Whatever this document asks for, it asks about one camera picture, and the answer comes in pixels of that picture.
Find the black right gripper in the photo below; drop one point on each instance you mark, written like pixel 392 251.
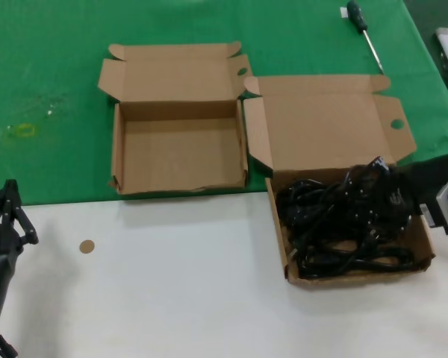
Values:
pixel 403 190

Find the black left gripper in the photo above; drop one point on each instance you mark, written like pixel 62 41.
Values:
pixel 0 238

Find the open brown cardboard box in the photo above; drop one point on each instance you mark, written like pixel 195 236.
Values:
pixel 321 119

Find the brown cardboard box frayed rim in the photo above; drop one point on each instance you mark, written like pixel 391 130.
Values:
pixel 179 156

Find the round brown cardboard disc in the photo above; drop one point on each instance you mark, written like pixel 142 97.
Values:
pixel 87 246

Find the green table cloth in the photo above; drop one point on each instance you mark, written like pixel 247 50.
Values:
pixel 41 56

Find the small white paper label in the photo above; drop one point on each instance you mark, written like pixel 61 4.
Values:
pixel 343 13

